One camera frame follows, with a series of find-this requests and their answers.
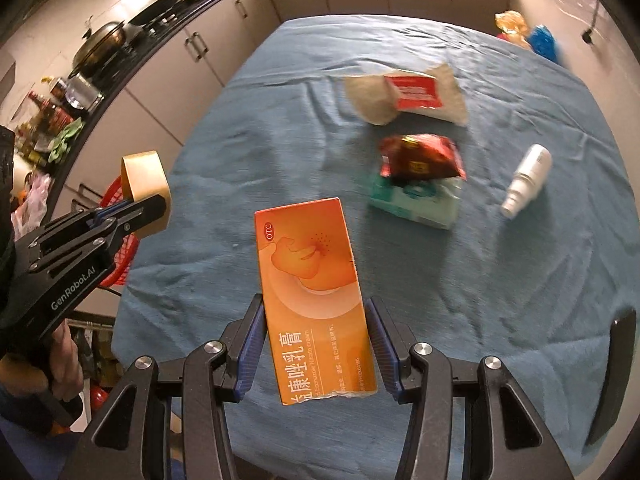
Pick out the dark bottle with yellow cap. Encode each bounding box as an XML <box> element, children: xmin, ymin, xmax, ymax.
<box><xmin>42</xmin><ymin>77</ymin><xmax>71</xmax><ymax>106</ymax></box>

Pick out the blue tablecloth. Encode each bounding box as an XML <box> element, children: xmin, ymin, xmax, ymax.
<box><xmin>110</xmin><ymin>12</ymin><xmax>640</xmax><ymax>476</ymax></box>

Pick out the dark brown snack packet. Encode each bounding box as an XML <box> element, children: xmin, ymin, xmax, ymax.
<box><xmin>377</xmin><ymin>133</ymin><xmax>467</xmax><ymax>183</ymax></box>

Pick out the gas stove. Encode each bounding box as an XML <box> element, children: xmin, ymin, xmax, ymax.
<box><xmin>125</xmin><ymin>5</ymin><xmax>187</xmax><ymax>37</ymax></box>

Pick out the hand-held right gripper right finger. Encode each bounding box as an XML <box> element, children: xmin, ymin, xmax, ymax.
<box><xmin>365</xmin><ymin>296</ymin><xmax>576</xmax><ymax>480</ymax></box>

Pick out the blue plastic bag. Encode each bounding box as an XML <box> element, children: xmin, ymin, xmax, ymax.
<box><xmin>527</xmin><ymin>25</ymin><xmax>561</xmax><ymax>63</ymax></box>

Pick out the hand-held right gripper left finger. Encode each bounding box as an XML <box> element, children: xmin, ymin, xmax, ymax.
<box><xmin>60</xmin><ymin>292</ymin><xmax>268</xmax><ymax>480</ymax></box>

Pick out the grey kitchen cabinet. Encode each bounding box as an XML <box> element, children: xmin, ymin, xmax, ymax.
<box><xmin>65</xmin><ymin>0</ymin><xmax>516</xmax><ymax>221</ymax></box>

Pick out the red mesh basket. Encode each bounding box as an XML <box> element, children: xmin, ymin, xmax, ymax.
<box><xmin>97</xmin><ymin>175</ymin><xmax>141</xmax><ymax>288</ymax></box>

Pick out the orange box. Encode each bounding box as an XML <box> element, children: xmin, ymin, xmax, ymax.
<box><xmin>254</xmin><ymin>197</ymin><xmax>378</xmax><ymax>406</ymax></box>

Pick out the green cloth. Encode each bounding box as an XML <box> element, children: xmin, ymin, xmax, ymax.
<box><xmin>47</xmin><ymin>117</ymin><xmax>83</xmax><ymax>161</ymax></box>

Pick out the sauce bottle with red label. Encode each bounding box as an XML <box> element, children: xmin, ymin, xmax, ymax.
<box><xmin>27</xmin><ymin>92</ymin><xmax>76</xmax><ymax>133</ymax></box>

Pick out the white wrapper with red label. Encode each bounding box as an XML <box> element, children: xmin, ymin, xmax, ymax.
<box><xmin>344</xmin><ymin>62</ymin><xmax>469</xmax><ymax>127</ymax></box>

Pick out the pink plastic bag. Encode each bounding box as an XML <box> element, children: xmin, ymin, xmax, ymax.
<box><xmin>10</xmin><ymin>170</ymin><xmax>51</xmax><ymax>241</ymax></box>

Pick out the large glass mug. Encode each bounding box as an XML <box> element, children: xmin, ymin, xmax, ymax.
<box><xmin>65</xmin><ymin>75</ymin><xmax>103</xmax><ymax>113</ymax></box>

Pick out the black cable with plug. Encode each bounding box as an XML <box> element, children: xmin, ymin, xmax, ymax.
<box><xmin>580</xmin><ymin>0</ymin><xmax>602</xmax><ymax>44</ymax></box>

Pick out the orange plastic bag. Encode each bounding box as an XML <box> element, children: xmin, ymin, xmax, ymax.
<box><xmin>495</xmin><ymin>11</ymin><xmax>528</xmax><ymax>43</ymax></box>

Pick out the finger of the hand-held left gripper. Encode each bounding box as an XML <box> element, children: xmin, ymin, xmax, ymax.
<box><xmin>97</xmin><ymin>192</ymin><xmax>168</xmax><ymax>243</ymax></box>
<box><xmin>15</xmin><ymin>204</ymin><xmax>138</xmax><ymax>263</ymax></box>

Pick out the green tissue packet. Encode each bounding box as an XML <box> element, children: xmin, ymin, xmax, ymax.
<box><xmin>367</xmin><ymin>172</ymin><xmax>463</xmax><ymax>231</ymax></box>

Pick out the black frying pan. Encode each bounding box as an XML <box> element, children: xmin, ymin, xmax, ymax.
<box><xmin>127</xmin><ymin>0</ymin><xmax>201</xmax><ymax>28</ymax></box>

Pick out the person's left hand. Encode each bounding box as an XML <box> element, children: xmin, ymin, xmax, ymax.
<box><xmin>0</xmin><ymin>320</ymin><xmax>86</xmax><ymax>411</ymax></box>

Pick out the steel wok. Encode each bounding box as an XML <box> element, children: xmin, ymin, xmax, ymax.
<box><xmin>70</xmin><ymin>20</ymin><xmax>128</xmax><ymax>78</ymax></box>

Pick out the white spray bottle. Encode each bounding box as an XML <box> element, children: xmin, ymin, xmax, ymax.
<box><xmin>501</xmin><ymin>143</ymin><xmax>553</xmax><ymax>219</ymax></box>

